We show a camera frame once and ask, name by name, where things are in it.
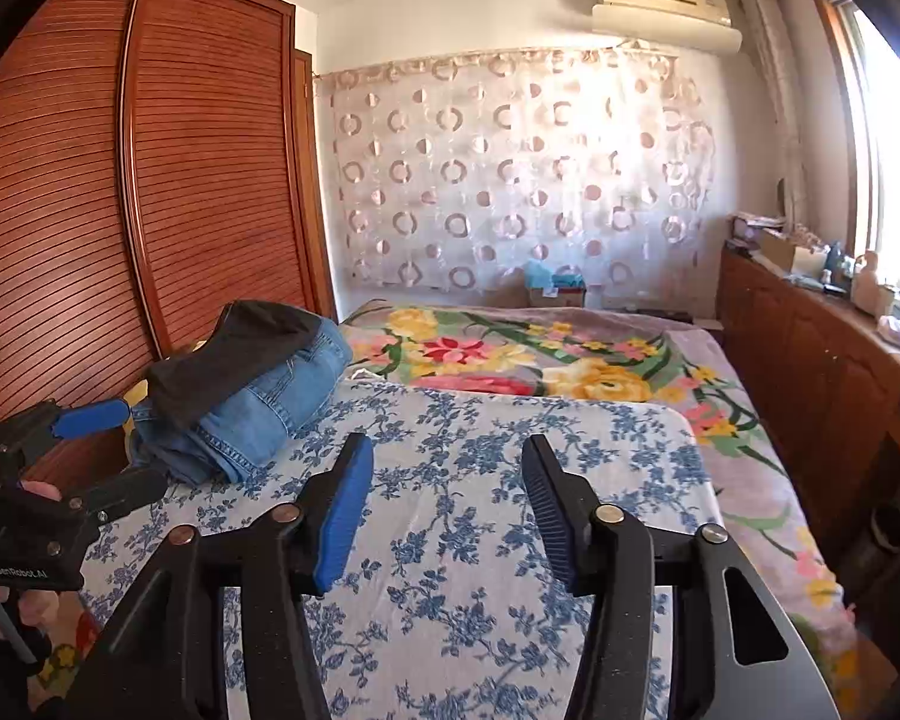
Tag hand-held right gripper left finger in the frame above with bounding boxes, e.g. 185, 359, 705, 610
64, 431, 376, 720

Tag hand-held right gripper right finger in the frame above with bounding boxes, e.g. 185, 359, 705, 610
521, 433, 845, 720

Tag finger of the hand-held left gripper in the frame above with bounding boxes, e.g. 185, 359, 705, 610
0, 397, 132, 466
19, 467, 167, 533

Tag black pants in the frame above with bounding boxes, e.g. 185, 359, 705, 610
146, 300, 323, 428

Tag person's left hand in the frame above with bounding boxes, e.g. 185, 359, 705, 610
0, 478, 61, 650

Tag blue floral bedsheet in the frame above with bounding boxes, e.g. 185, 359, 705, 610
79, 377, 725, 720

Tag red floral cloth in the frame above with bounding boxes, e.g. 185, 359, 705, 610
34, 611, 102, 691

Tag folded blue jeans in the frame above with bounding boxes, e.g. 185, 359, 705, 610
129, 319, 355, 486

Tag colourful floral blanket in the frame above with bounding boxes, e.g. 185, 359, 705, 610
341, 300, 863, 720

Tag cardboard box with blue contents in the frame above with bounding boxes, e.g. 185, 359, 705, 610
523, 259, 587, 308

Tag wooden slatted wardrobe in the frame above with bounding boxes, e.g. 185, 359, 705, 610
0, 0, 338, 481

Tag wooden sideboard cabinet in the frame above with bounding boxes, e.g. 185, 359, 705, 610
718, 247, 900, 616

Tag open cardboard box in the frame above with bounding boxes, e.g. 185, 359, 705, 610
754, 229, 818, 275

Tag stack of papers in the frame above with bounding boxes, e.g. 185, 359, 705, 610
729, 214, 788, 248

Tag sheer circle-patterned curtain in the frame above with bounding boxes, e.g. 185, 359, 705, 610
315, 45, 721, 297

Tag white plastic bottle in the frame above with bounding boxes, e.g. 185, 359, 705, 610
851, 251, 883, 316

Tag white corner pipe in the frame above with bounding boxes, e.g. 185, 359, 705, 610
739, 0, 807, 226

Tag wooden framed window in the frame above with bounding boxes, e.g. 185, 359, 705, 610
810, 0, 900, 271

